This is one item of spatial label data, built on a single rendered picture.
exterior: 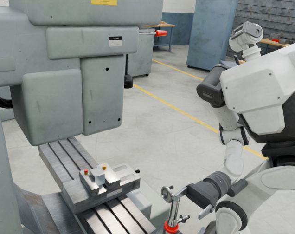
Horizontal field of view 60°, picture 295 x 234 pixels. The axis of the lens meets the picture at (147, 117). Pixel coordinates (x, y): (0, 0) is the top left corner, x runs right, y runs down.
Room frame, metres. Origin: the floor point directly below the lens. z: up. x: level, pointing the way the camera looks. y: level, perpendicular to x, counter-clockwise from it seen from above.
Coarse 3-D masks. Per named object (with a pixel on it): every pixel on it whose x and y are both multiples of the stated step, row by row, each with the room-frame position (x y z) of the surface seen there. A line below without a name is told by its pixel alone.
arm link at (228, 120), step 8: (216, 112) 1.03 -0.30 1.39; (224, 112) 1.02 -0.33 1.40; (232, 112) 1.02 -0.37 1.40; (224, 120) 1.03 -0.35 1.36; (232, 120) 1.02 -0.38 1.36; (240, 120) 1.04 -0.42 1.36; (224, 128) 1.04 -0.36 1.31; (232, 128) 1.03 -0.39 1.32; (248, 136) 1.00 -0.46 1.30; (224, 144) 1.04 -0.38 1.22
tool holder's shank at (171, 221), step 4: (176, 196) 0.58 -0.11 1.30; (172, 200) 0.57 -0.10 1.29; (176, 200) 0.57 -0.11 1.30; (172, 204) 0.57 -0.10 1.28; (176, 204) 0.56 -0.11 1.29; (172, 208) 0.56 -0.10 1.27; (176, 208) 0.56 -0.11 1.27; (172, 212) 0.56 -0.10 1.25; (176, 212) 0.56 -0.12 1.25; (172, 216) 0.56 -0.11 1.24; (176, 216) 0.57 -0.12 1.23; (168, 220) 0.57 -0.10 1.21; (172, 220) 0.56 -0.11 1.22; (176, 220) 0.57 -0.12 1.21; (168, 224) 0.56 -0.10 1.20; (172, 224) 0.56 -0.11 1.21; (176, 224) 0.57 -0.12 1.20
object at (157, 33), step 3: (156, 30) 1.02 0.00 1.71; (159, 30) 1.03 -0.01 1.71; (141, 33) 0.97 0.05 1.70; (144, 33) 0.98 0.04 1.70; (147, 33) 0.99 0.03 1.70; (150, 33) 1.00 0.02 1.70; (153, 33) 1.01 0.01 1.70; (156, 33) 1.02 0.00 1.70; (159, 33) 1.02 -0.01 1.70; (162, 33) 1.03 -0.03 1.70; (165, 33) 1.04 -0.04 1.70; (156, 36) 1.02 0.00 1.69
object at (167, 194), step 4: (164, 188) 1.32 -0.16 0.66; (168, 188) 1.30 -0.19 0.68; (172, 188) 1.32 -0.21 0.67; (164, 192) 1.33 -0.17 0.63; (168, 192) 1.30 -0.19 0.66; (172, 192) 1.29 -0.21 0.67; (164, 196) 1.28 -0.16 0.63; (168, 196) 1.29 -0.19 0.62; (172, 196) 1.27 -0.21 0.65; (168, 200) 1.28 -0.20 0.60
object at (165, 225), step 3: (165, 222) 0.58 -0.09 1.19; (165, 225) 0.57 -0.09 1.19; (177, 225) 0.57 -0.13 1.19; (165, 228) 0.56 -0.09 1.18; (168, 228) 0.56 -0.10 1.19; (171, 228) 0.56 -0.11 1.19; (174, 228) 0.56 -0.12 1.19; (177, 228) 0.56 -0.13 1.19; (168, 231) 0.55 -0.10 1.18; (171, 231) 0.55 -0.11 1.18; (174, 231) 0.55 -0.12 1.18
